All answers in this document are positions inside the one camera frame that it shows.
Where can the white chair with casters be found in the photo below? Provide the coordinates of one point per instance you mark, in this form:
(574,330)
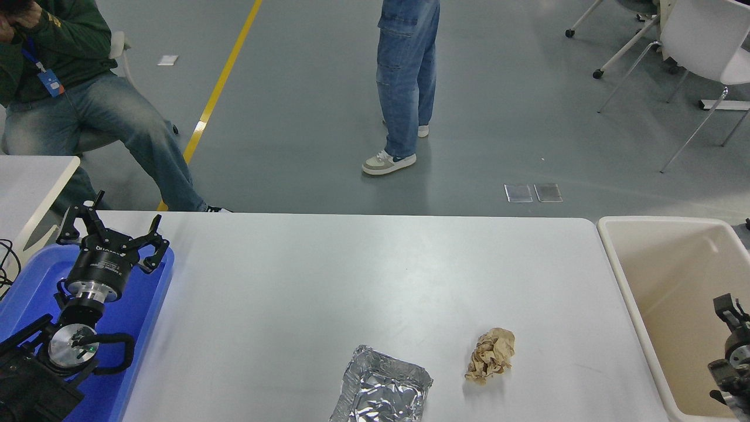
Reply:
(597,74)

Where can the tan paper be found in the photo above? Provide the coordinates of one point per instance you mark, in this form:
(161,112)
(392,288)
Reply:
(489,354)

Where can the person's right hand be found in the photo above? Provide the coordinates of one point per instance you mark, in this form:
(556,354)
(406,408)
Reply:
(4,32)

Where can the white chair with metal legs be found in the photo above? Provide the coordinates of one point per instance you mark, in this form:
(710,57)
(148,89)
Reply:
(703,35)

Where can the white side table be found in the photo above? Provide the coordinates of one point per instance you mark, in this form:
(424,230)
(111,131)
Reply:
(29,181)

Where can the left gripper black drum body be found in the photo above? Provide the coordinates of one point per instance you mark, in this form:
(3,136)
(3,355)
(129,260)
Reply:
(102,268)

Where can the large pale plastic bin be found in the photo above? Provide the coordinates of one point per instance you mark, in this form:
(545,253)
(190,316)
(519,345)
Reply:
(674,281)

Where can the person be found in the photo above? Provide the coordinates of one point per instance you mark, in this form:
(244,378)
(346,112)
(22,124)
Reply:
(404,70)
(117,111)

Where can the person's left hand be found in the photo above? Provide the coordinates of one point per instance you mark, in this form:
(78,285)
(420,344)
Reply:
(28,16)

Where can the blue plastic tray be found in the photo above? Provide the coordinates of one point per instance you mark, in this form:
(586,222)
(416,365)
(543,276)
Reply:
(140,316)

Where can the clear floor plate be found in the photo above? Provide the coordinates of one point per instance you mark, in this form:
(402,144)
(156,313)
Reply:
(548,192)
(518,193)

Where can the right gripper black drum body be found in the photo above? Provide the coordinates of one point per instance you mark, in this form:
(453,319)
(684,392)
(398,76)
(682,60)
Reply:
(741,339)

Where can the foil tray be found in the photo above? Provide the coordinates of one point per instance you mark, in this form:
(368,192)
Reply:
(381,392)

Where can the white floor bar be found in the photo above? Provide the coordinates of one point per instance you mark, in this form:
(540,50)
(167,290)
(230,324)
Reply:
(726,105)

